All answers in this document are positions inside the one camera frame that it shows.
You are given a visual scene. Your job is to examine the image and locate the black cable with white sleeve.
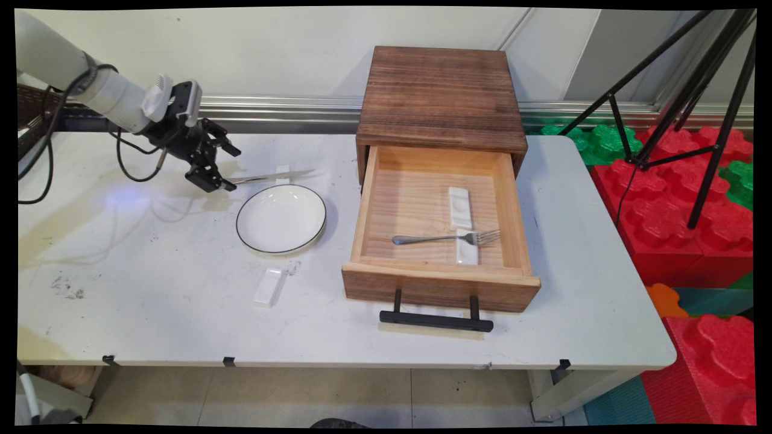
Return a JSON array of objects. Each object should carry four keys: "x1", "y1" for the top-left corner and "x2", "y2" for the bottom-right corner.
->
[{"x1": 17, "y1": 362, "x2": 43, "y2": 426}]

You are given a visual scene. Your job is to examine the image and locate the white table leg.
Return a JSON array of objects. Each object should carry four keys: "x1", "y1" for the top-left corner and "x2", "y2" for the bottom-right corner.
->
[{"x1": 528, "y1": 369, "x2": 634, "y2": 421}]

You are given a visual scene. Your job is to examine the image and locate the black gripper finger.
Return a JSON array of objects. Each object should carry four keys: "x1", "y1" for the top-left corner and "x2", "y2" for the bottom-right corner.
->
[
  {"x1": 202, "y1": 119, "x2": 242, "y2": 157},
  {"x1": 185, "y1": 151, "x2": 237, "y2": 193}
]

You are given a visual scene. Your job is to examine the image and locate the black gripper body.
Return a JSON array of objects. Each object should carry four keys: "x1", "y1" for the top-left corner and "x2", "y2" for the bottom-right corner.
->
[{"x1": 147, "y1": 118, "x2": 209, "y2": 166}]

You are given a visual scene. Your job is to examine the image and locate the teal foam mat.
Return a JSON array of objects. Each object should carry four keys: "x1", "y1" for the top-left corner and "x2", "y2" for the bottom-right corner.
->
[{"x1": 584, "y1": 375, "x2": 655, "y2": 426}]

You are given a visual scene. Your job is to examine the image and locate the dark wooden cabinet box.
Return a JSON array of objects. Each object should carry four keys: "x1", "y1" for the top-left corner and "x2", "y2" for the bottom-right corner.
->
[{"x1": 356, "y1": 46, "x2": 529, "y2": 184}]

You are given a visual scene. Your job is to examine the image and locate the small green foam block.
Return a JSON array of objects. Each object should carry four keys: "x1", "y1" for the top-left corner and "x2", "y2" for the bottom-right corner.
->
[{"x1": 718, "y1": 160, "x2": 755, "y2": 212}]

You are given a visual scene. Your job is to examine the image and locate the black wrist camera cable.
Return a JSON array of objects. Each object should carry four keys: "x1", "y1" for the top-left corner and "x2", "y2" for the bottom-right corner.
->
[{"x1": 109, "y1": 124, "x2": 168, "y2": 183}]

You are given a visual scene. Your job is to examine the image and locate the white plate with black rim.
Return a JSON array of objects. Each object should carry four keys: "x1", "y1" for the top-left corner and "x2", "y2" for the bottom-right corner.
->
[{"x1": 236, "y1": 184, "x2": 327, "y2": 254}]

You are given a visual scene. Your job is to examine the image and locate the black tripod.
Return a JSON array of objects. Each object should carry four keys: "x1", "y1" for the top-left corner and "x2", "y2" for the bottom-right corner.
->
[{"x1": 558, "y1": 8, "x2": 758, "y2": 230}]

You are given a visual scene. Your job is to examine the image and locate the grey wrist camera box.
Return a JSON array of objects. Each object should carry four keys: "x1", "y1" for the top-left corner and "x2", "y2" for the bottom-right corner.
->
[{"x1": 172, "y1": 80, "x2": 203, "y2": 127}]

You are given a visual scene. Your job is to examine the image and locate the orange foam piece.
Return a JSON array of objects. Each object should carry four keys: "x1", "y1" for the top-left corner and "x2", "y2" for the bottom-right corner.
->
[{"x1": 647, "y1": 283, "x2": 688, "y2": 319}]

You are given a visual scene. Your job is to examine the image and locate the black drawer handle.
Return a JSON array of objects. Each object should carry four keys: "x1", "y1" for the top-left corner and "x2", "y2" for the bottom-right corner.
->
[{"x1": 379, "y1": 288, "x2": 494, "y2": 333}]

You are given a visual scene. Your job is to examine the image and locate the silver metal fork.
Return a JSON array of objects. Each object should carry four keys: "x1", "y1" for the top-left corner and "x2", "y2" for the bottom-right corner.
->
[{"x1": 392, "y1": 229, "x2": 502, "y2": 247}]

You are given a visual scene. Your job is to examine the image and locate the aluminium wall rail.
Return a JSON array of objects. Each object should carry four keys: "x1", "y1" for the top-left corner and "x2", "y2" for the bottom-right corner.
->
[{"x1": 60, "y1": 95, "x2": 755, "y2": 134}]

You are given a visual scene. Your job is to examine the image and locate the large red foam block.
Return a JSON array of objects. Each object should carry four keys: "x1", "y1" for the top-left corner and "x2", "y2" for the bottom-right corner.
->
[{"x1": 591, "y1": 125, "x2": 755, "y2": 289}]

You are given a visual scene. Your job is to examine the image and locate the silver metal knife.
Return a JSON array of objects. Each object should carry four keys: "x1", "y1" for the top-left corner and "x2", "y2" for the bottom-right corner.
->
[{"x1": 229, "y1": 169, "x2": 315, "y2": 186}]

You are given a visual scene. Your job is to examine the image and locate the brown woven basket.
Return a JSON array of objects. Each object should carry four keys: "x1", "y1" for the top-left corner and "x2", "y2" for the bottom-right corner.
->
[{"x1": 17, "y1": 84, "x2": 67, "y2": 124}]

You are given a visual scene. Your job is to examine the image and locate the beige tape strip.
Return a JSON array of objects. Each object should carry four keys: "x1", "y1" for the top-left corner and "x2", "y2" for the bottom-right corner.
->
[{"x1": 378, "y1": 322, "x2": 485, "y2": 340}]

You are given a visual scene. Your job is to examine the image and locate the light wooden drawer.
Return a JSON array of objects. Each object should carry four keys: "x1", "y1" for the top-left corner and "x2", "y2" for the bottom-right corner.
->
[{"x1": 341, "y1": 145, "x2": 542, "y2": 313}]

